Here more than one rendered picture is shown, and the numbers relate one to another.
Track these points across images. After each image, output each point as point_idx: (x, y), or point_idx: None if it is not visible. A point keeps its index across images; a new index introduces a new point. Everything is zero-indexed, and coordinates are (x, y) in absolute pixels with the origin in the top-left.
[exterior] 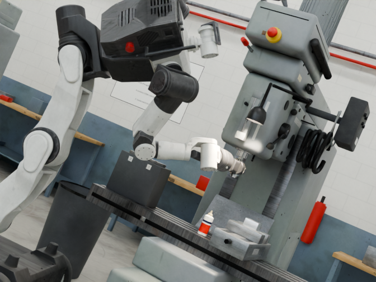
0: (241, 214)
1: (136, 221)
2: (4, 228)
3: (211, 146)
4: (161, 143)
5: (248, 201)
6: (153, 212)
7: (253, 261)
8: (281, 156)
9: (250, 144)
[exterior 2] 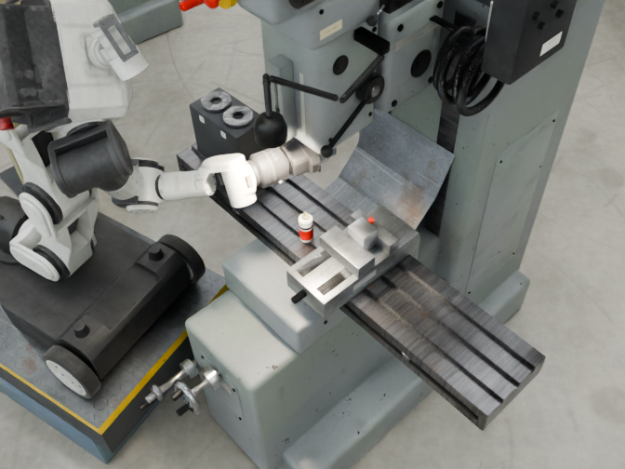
0: (408, 142)
1: (232, 214)
2: (87, 257)
3: (229, 176)
4: (162, 184)
5: (415, 119)
6: (241, 208)
7: (361, 295)
8: (400, 102)
9: (304, 140)
